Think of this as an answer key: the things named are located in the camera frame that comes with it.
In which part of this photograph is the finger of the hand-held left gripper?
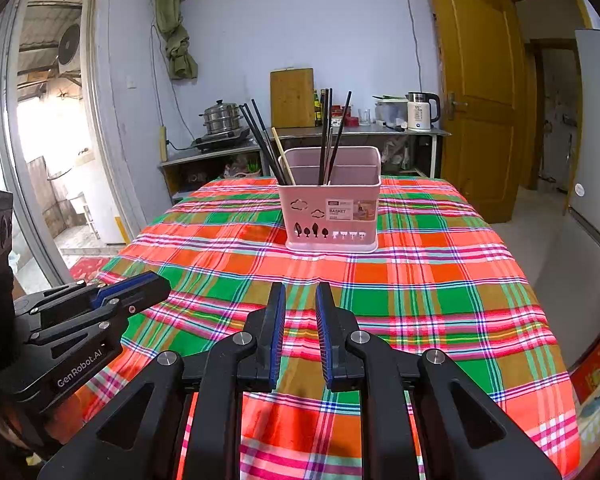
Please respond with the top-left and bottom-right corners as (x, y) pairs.
(29, 275), (172, 347)
(14, 271), (157, 329)

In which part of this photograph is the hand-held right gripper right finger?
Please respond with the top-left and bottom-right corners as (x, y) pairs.
(315, 282), (563, 480)

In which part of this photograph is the wooden cutting board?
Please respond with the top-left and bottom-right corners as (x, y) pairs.
(270, 68), (315, 129)

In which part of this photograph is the row of black chopsticks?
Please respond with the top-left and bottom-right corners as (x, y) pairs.
(238, 88), (353, 187)

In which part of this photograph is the clear plastic food container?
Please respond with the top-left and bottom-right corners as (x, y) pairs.
(375, 97), (409, 128)

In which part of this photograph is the black wall cable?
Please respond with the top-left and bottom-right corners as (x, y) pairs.
(396, 0), (423, 93)

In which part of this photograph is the steel steamer pot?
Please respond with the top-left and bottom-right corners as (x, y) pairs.
(200, 100), (244, 136)

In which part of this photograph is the black induction cooker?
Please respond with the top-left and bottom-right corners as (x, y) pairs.
(192, 127), (253, 153)

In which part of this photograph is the air conditioner outdoor unit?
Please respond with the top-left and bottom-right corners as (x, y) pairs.
(57, 22), (82, 77)

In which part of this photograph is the steel kitchen counter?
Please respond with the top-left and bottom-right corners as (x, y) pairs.
(158, 127), (452, 206)

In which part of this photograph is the pink plastic utensil basket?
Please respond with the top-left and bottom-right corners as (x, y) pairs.
(276, 146), (382, 252)

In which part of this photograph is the wooden door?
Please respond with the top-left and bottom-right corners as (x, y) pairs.
(425, 0), (527, 224)

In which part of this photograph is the red cardboard box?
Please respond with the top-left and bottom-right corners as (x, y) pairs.
(570, 332), (600, 403)

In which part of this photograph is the white electric kettle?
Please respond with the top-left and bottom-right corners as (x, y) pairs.
(406, 92), (441, 132)

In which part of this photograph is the grey refrigerator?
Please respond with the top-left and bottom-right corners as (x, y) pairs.
(532, 29), (600, 371)

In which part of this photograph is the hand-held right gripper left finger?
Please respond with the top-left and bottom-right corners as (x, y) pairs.
(37, 282), (287, 480)

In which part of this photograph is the plaid tablecloth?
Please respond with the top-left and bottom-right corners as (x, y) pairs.
(72, 175), (581, 480)

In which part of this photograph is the bamboo chopstick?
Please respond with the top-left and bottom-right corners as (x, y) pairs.
(271, 128), (296, 186)

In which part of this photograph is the green knotted curtain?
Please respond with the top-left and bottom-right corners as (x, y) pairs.
(155, 0), (198, 80)

